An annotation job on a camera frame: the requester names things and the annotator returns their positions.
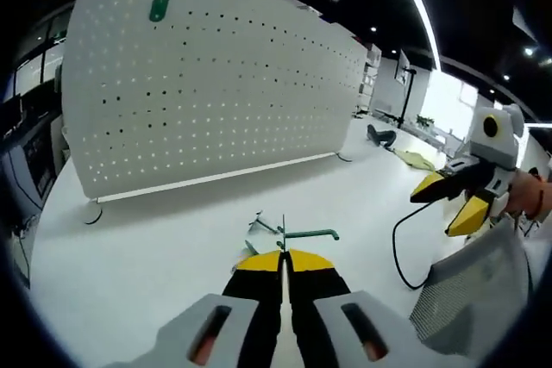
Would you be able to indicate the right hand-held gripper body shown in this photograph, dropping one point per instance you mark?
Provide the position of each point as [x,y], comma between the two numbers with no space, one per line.
[500,144]

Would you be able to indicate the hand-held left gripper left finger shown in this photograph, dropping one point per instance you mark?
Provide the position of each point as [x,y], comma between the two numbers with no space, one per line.
[250,299]

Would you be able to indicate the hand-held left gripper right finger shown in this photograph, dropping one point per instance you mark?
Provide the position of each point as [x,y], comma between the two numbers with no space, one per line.
[319,299]

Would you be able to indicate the silver metal hook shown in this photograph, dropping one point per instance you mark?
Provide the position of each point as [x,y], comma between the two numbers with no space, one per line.
[263,225]

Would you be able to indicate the white perforated mounting plate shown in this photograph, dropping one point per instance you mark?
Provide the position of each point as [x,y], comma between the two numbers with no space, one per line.
[215,96]

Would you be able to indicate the person's right hand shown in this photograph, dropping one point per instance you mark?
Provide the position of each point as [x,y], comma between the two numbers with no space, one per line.
[524,193]

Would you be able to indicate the yellow green cloth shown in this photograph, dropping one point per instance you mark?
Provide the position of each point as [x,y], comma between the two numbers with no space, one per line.
[414,159]

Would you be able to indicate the green potted plant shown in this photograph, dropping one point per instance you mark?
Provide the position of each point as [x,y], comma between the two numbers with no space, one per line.
[424,120]

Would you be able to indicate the grey mesh basket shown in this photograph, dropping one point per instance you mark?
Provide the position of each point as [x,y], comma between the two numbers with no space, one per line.
[474,282]

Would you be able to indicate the dark curved stand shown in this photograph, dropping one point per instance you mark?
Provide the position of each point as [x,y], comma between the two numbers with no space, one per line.
[381,135]

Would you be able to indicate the black tripod stand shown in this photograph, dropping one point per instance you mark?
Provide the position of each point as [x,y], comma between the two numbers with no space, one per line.
[407,96]

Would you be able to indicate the long ceiling light strip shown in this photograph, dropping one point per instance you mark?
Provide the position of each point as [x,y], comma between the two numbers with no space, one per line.
[420,6]

